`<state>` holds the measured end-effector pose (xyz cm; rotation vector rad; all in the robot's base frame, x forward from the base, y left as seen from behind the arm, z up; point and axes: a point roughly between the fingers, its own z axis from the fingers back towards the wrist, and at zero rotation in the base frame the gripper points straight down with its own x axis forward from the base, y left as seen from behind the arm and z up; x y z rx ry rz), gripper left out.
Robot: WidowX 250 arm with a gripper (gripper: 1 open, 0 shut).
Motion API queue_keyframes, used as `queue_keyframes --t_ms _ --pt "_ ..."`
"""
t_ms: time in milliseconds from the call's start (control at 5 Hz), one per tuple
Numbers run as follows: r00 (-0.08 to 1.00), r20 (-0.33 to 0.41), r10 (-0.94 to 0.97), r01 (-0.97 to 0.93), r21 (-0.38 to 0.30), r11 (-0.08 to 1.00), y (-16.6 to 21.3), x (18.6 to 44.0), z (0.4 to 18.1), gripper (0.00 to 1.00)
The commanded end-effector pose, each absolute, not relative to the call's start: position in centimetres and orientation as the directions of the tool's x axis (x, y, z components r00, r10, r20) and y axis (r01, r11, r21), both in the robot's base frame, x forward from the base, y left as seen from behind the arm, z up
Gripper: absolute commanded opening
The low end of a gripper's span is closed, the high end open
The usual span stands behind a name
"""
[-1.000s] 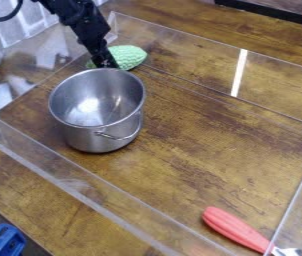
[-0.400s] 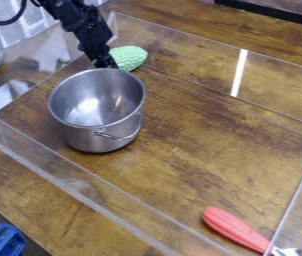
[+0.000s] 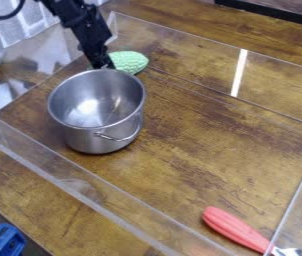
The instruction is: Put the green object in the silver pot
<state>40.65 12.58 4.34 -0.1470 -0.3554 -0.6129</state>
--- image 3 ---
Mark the clear acrylic enclosure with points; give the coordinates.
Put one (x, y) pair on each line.
(220, 145)

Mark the silver metal pot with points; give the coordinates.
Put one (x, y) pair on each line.
(97, 105)

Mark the red handled utensil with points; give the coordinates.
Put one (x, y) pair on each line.
(233, 228)

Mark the green knitted object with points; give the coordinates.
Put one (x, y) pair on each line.
(129, 61)

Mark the black bar at table edge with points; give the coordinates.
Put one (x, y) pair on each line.
(263, 10)

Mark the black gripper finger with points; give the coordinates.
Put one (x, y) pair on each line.
(93, 45)

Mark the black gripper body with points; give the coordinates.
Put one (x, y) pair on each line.
(78, 16)

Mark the blue object at corner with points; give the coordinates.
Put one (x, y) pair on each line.
(13, 241)

